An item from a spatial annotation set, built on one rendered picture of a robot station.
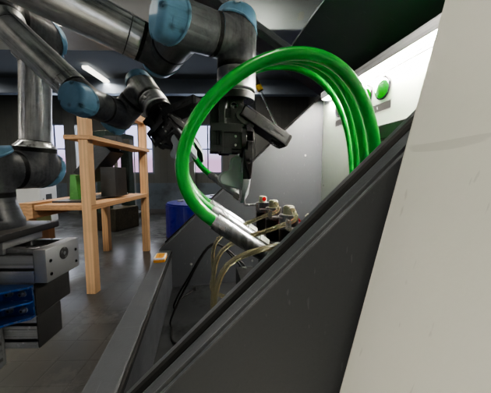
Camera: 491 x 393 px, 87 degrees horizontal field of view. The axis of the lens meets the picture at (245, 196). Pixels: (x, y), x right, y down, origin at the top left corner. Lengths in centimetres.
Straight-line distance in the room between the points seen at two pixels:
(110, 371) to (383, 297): 33
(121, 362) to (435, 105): 42
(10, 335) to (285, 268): 89
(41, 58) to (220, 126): 50
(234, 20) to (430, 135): 42
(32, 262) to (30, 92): 51
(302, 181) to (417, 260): 73
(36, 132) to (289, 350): 97
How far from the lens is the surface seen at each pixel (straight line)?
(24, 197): 750
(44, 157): 104
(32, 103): 106
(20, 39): 91
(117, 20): 60
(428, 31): 59
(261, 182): 85
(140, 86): 81
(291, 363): 22
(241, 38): 54
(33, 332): 96
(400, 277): 19
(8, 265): 93
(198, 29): 51
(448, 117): 20
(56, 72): 81
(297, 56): 31
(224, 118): 51
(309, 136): 91
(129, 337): 47
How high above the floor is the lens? 119
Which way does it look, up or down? 5 degrees down
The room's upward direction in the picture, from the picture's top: straight up
